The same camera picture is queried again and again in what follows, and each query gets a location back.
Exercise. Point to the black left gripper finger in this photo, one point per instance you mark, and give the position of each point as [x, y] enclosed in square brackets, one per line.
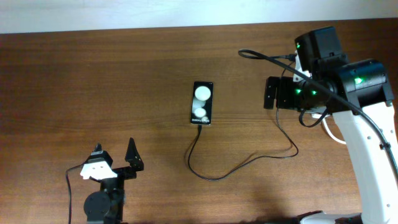
[133, 157]
[98, 148]

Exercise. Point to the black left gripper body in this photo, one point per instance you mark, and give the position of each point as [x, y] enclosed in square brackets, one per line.
[125, 173]

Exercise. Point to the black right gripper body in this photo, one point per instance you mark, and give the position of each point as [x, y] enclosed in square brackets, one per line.
[291, 96]

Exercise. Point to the black Galaxy smartphone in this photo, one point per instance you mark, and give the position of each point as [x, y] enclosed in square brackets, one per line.
[202, 103]

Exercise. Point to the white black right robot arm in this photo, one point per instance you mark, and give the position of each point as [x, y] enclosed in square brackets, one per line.
[359, 97]

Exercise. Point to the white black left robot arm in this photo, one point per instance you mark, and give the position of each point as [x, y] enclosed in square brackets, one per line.
[106, 205]

